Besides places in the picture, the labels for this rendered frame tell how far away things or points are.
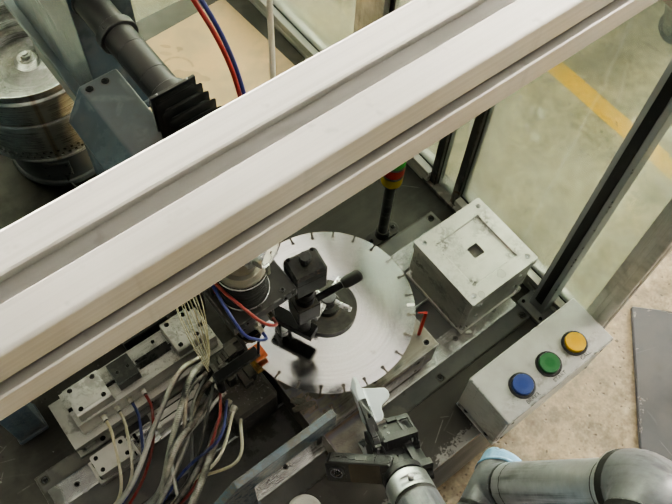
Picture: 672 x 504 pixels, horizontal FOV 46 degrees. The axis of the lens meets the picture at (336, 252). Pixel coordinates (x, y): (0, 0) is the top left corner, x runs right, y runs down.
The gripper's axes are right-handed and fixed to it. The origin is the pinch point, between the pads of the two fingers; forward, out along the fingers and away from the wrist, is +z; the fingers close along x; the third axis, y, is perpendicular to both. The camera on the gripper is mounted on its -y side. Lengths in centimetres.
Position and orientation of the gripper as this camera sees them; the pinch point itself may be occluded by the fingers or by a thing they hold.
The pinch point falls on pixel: (354, 409)
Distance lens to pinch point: 148.6
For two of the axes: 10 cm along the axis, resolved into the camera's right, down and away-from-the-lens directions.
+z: -3.0, -4.5, 8.4
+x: -1.2, -8.6, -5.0
